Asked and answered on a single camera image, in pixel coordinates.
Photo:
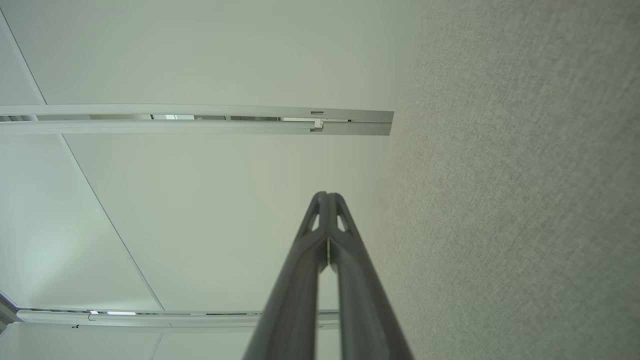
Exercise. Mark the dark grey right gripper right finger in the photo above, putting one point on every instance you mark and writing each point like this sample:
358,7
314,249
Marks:
365,305

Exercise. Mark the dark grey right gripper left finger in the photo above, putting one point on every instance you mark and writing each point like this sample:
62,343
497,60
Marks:
295,300

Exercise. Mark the grey fabric sofa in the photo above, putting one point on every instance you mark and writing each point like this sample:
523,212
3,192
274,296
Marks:
500,200

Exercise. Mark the aluminium frame post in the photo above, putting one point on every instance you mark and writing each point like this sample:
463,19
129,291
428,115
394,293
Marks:
200,320

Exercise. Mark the aluminium post with slot bracket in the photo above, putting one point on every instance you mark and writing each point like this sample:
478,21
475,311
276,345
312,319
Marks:
200,128

